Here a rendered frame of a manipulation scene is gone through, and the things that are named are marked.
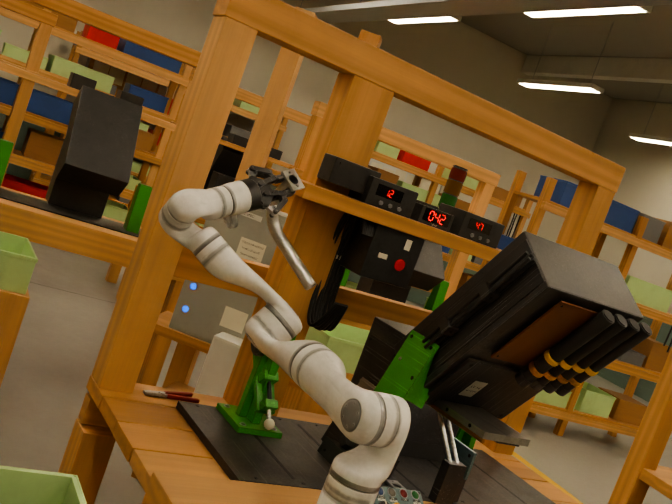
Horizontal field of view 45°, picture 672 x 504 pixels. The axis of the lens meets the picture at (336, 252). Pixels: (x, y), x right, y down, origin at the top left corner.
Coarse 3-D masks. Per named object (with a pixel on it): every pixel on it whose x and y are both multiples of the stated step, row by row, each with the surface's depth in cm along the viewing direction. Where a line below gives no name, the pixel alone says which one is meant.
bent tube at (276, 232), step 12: (288, 180) 192; (300, 180) 194; (276, 204) 199; (276, 216) 201; (276, 228) 201; (276, 240) 200; (288, 240) 201; (288, 252) 199; (300, 264) 198; (300, 276) 198
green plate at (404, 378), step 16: (416, 336) 210; (400, 352) 212; (416, 352) 207; (432, 352) 203; (400, 368) 209; (416, 368) 204; (384, 384) 210; (400, 384) 206; (416, 384) 205; (416, 400) 206
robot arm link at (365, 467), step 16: (384, 400) 136; (400, 400) 138; (400, 416) 136; (384, 432) 134; (400, 432) 136; (368, 448) 141; (384, 448) 138; (400, 448) 137; (336, 464) 138; (352, 464) 137; (368, 464) 137; (384, 464) 137; (352, 480) 135; (368, 480) 135; (384, 480) 137
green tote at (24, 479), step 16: (0, 480) 130; (16, 480) 132; (32, 480) 133; (48, 480) 134; (64, 480) 135; (0, 496) 131; (16, 496) 132; (32, 496) 133; (48, 496) 135; (64, 496) 136; (80, 496) 130
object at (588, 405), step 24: (552, 192) 699; (504, 216) 737; (624, 216) 743; (648, 216) 756; (504, 240) 728; (600, 240) 790; (624, 240) 739; (648, 240) 764; (624, 264) 753; (648, 288) 775; (648, 312) 772; (624, 360) 789; (648, 360) 803; (552, 408) 758; (576, 408) 782; (600, 408) 790; (624, 408) 807; (624, 432) 797
